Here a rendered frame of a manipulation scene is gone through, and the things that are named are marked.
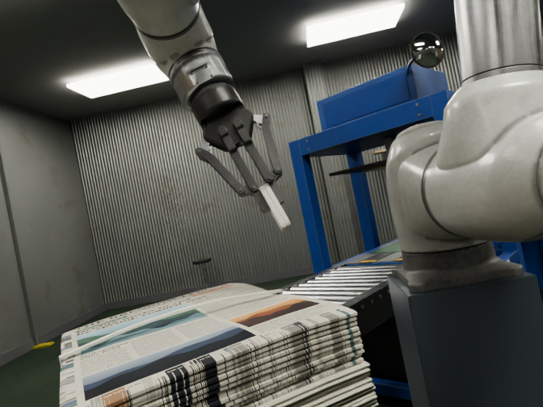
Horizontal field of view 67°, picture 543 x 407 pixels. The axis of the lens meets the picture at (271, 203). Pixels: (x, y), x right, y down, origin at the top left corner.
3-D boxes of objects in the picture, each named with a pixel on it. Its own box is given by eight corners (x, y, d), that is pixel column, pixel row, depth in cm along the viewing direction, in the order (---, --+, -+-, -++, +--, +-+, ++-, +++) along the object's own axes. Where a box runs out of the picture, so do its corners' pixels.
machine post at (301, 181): (350, 400, 240) (298, 139, 242) (337, 396, 246) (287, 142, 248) (357, 392, 247) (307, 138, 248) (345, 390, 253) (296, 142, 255)
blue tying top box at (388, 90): (418, 102, 203) (410, 62, 203) (322, 134, 244) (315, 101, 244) (452, 106, 236) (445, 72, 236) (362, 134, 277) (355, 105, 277)
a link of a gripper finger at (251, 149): (233, 131, 65) (240, 127, 66) (268, 190, 63) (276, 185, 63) (229, 120, 62) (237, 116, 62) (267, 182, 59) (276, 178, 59)
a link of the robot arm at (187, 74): (216, 39, 62) (234, 69, 61) (224, 71, 71) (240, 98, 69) (162, 65, 61) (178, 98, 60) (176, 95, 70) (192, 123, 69)
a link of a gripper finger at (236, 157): (225, 123, 61) (216, 127, 61) (258, 187, 59) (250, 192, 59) (228, 133, 65) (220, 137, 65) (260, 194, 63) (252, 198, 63)
